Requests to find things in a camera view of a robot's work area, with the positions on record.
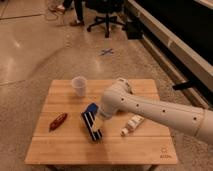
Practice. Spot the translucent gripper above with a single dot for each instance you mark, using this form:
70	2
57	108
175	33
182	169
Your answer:
98	123

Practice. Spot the black white striped eraser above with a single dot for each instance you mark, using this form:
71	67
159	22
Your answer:
88	118

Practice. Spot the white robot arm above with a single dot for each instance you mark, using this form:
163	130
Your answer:
194	121

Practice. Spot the blue sponge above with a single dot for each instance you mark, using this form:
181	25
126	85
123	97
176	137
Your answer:
93	107

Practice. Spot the white plastic bottle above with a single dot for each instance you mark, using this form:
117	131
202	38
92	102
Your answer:
132	124

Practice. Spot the red brown toy boat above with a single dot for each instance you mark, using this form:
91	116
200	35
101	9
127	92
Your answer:
57	122

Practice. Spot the clear plastic cup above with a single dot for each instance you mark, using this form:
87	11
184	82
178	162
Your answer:
79	84

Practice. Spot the black box on floor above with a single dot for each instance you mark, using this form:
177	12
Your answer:
133	31

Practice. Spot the black office chair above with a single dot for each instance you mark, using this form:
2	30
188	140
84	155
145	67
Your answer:
106	7

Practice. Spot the person's legs and shoes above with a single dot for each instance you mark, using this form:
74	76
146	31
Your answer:
78	10

